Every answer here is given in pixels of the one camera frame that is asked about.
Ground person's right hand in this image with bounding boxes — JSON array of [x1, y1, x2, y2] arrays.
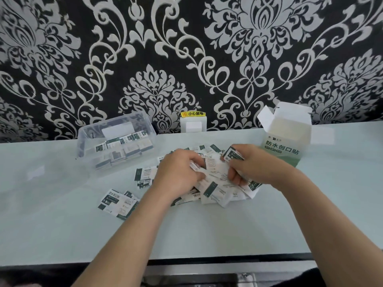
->
[[221, 143, 301, 187]]

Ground person's left hand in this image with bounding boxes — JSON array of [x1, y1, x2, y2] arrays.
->
[[149, 148, 207, 204]]

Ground green white cardboard carton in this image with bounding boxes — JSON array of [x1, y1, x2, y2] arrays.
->
[[257, 101, 335, 168]]

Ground pile of white green packets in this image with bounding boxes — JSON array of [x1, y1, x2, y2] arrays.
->
[[98, 143, 263, 221]]

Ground clear plastic box lid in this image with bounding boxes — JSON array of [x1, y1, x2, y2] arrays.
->
[[0, 155, 90, 206]]

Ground person's right forearm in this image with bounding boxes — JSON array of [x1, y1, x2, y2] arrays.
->
[[281, 170, 383, 287]]

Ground person's left forearm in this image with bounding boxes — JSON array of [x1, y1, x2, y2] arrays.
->
[[71, 188, 177, 287]]

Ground white wall socket yellow label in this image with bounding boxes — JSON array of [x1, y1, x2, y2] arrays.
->
[[179, 110, 207, 134]]

